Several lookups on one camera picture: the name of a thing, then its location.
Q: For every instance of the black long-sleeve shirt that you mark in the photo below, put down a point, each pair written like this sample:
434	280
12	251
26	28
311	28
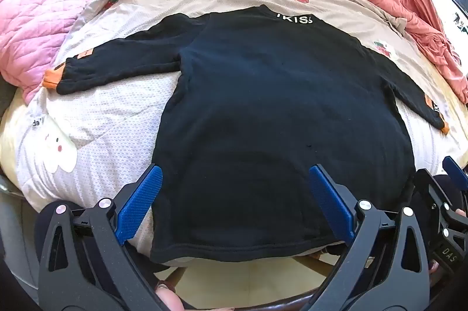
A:
274	113

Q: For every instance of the person's left hand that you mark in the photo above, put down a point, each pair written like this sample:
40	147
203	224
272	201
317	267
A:
170	298

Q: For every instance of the person's right hand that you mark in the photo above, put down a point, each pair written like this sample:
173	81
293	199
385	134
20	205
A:
433	266

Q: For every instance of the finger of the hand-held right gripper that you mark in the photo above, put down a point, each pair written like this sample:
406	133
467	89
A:
455	170
435	197

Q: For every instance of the white television cabinet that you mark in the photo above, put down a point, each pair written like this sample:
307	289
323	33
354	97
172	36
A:
461	20

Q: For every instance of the cream bed sheet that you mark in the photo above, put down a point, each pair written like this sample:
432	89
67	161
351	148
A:
8	146

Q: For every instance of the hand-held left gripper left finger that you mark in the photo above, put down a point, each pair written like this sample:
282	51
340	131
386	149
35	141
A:
140	203

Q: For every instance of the pink quilted blanket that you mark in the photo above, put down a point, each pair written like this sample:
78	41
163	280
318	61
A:
47	22

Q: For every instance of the person's dark trousers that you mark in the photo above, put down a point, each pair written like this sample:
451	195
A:
422	223

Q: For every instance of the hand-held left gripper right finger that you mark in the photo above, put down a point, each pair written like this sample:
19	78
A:
329	199

